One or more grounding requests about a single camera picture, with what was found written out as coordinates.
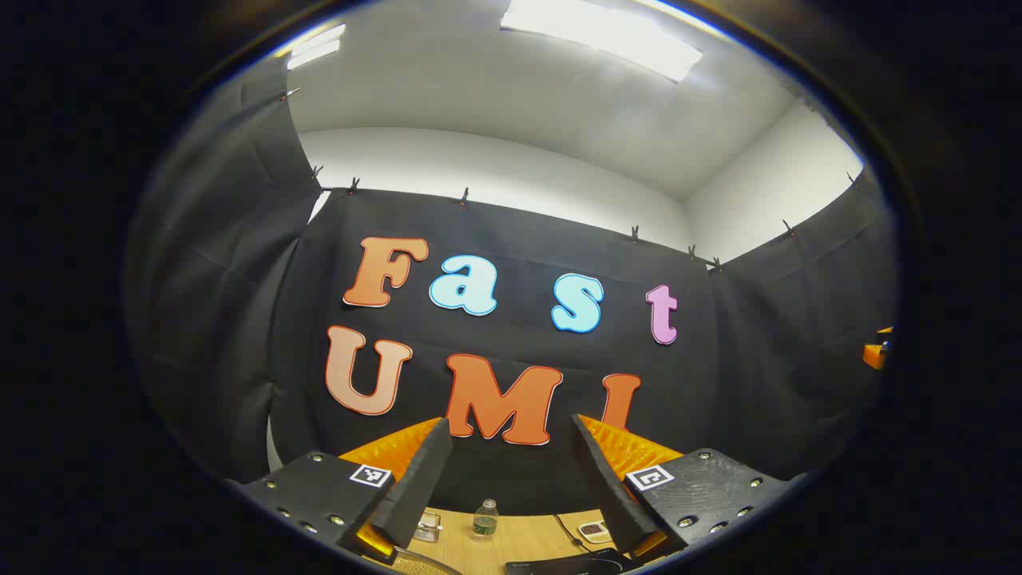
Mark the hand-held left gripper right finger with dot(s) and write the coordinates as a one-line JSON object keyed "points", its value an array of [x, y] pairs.
{"points": [[603, 479]]}

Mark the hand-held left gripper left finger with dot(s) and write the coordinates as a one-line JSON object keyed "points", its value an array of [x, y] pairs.
{"points": [[423, 479]]}

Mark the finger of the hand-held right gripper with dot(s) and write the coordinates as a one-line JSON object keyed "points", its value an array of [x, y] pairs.
{"points": [[876, 351]]}

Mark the steel pot with soybeans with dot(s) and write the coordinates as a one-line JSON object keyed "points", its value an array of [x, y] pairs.
{"points": [[423, 565]]}

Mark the black induction cooktop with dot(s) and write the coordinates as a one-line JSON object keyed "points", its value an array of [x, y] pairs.
{"points": [[575, 565]]}

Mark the white divided dish with beans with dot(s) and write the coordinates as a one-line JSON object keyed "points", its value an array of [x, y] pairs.
{"points": [[595, 532]]}

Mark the clear plastic water bottle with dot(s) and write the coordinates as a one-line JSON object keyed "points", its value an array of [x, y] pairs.
{"points": [[485, 519]]}

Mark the large ceiling light panel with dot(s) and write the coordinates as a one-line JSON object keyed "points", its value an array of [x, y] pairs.
{"points": [[607, 36]]}

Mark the small ceiling light panel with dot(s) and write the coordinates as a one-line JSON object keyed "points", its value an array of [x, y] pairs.
{"points": [[315, 48]]}

